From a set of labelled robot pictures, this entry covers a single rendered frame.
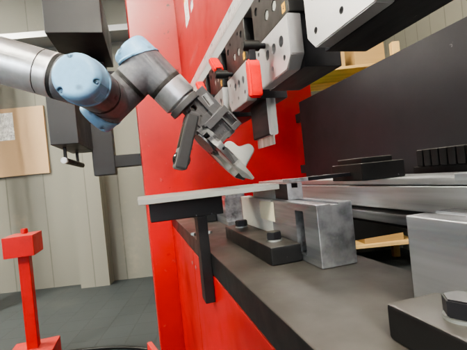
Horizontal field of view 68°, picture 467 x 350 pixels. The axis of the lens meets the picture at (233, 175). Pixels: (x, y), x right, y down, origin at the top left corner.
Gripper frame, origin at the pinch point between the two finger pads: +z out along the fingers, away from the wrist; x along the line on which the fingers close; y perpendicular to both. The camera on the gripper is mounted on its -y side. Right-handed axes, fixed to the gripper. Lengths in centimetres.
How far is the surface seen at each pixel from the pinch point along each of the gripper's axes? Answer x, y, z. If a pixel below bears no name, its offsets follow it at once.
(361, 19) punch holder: -40.2, 12.0, -10.4
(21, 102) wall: 353, -37, -166
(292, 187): -10.4, 3.3, 6.3
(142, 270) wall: 328, -80, 56
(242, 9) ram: -5.3, 23.2, -24.8
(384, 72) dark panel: 20, 61, 14
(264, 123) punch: -3.4, 10.8, -5.2
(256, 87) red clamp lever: -17.0, 8.6, -12.2
